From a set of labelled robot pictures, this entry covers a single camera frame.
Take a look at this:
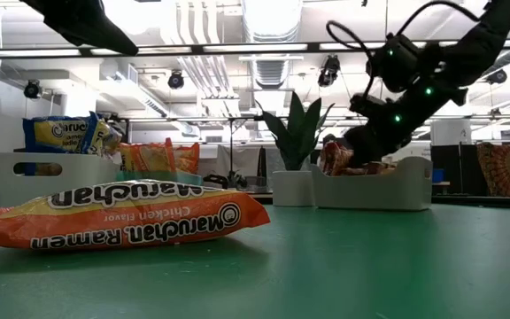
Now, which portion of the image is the black partition panel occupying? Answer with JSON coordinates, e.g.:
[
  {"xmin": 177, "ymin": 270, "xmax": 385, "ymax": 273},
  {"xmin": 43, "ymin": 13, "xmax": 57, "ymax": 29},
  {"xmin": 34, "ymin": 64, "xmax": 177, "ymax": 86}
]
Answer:
[{"xmin": 429, "ymin": 144, "xmax": 477, "ymax": 198}]

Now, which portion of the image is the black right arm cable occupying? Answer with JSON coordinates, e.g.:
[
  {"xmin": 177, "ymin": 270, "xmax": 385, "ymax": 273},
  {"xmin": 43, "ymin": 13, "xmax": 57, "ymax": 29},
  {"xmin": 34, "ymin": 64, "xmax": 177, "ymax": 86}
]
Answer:
[{"xmin": 324, "ymin": 0, "xmax": 482, "ymax": 97}]

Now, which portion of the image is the orange patterned tapestry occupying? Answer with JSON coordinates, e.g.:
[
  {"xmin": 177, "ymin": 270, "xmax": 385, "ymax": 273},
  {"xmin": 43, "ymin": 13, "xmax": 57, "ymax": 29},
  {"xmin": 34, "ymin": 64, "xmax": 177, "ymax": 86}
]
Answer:
[{"xmin": 475, "ymin": 141, "xmax": 510, "ymax": 198}]

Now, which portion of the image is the black overhead light rail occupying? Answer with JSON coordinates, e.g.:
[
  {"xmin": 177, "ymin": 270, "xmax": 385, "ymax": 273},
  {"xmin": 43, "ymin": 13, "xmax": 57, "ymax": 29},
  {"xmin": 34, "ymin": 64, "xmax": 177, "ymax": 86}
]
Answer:
[{"xmin": 0, "ymin": 38, "xmax": 510, "ymax": 60}]

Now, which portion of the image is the orange chicken ramen pack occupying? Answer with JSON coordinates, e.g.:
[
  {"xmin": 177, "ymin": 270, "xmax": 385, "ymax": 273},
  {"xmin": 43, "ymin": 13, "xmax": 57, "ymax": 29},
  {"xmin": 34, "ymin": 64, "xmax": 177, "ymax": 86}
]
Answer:
[{"xmin": 0, "ymin": 178, "xmax": 272, "ymax": 253}]

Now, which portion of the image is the maroon roast beef ramen pack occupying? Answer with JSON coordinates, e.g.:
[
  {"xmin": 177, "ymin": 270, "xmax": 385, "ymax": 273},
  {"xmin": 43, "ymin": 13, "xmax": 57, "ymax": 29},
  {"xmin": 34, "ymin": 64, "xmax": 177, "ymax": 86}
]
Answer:
[{"xmin": 320, "ymin": 140, "xmax": 356, "ymax": 177}]

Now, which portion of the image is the potted snake plant white pot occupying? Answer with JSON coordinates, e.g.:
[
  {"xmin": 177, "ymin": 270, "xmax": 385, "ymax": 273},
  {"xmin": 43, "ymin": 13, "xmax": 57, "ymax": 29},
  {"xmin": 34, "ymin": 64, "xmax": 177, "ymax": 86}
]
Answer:
[{"xmin": 254, "ymin": 90, "xmax": 336, "ymax": 208}]

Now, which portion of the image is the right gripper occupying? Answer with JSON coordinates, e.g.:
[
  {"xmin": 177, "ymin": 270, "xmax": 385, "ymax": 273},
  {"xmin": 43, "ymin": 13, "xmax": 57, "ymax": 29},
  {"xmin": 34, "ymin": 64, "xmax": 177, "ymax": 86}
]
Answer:
[{"xmin": 343, "ymin": 82, "xmax": 468, "ymax": 167}]

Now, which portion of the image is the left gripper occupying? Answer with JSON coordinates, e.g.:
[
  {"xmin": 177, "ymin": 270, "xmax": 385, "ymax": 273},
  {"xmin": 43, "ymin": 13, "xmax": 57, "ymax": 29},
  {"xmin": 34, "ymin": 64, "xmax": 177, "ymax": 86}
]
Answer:
[{"xmin": 19, "ymin": 0, "xmax": 140, "ymax": 57}]

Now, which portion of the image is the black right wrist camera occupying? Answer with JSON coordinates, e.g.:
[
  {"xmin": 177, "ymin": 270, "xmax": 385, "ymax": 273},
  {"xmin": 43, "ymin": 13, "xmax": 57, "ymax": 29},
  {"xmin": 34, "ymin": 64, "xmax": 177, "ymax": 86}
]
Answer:
[{"xmin": 367, "ymin": 33, "xmax": 421, "ymax": 93}]

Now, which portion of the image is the black ceiling spotlight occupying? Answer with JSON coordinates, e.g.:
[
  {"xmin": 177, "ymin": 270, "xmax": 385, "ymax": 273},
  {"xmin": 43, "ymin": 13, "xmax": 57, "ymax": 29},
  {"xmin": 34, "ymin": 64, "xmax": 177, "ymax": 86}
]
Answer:
[
  {"xmin": 485, "ymin": 68, "xmax": 508, "ymax": 85},
  {"xmin": 167, "ymin": 70, "xmax": 185, "ymax": 90},
  {"xmin": 23, "ymin": 79, "xmax": 43, "ymax": 100},
  {"xmin": 317, "ymin": 54, "xmax": 342, "ymax": 88}
]

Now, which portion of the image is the low light grey bin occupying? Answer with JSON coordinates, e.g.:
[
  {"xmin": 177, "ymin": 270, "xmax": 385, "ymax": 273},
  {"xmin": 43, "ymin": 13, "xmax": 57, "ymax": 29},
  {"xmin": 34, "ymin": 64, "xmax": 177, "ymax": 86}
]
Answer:
[{"xmin": 310, "ymin": 154, "xmax": 434, "ymax": 212}]

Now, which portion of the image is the teal translucent bin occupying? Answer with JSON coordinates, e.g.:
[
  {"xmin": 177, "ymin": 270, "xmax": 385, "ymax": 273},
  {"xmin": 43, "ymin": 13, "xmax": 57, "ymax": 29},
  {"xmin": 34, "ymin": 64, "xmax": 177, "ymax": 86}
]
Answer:
[{"xmin": 113, "ymin": 169, "xmax": 204, "ymax": 187}]

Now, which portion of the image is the silver ventilation duct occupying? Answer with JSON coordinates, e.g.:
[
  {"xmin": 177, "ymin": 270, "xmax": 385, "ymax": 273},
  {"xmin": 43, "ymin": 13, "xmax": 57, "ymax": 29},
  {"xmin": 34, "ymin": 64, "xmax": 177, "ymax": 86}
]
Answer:
[{"xmin": 241, "ymin": 0, "xmax": 303, "ymax": 89}]

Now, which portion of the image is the green table mat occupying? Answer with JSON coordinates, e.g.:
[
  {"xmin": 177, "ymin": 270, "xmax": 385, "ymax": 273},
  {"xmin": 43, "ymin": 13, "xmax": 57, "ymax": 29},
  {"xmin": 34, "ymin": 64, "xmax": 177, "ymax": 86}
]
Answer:
[{"xmin": 0, "ymin": 201, "xmax": 510, "ymax": 319}]

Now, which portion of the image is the silver grey snack packet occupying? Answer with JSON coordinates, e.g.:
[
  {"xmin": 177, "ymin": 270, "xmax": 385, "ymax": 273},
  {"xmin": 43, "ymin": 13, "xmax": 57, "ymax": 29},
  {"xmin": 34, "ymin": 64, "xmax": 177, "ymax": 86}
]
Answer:
[{"xmin": 345, "ymin": 160, "xmax": 398, "ymax": 177}]

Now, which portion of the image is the tall white storage bin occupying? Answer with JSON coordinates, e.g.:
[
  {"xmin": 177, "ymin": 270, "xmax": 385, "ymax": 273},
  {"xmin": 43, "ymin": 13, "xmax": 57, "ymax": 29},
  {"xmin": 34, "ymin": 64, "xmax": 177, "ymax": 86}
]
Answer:
[{"xmin": 0, "ymin": 150, "xmax": 121, "ymax": 209}]

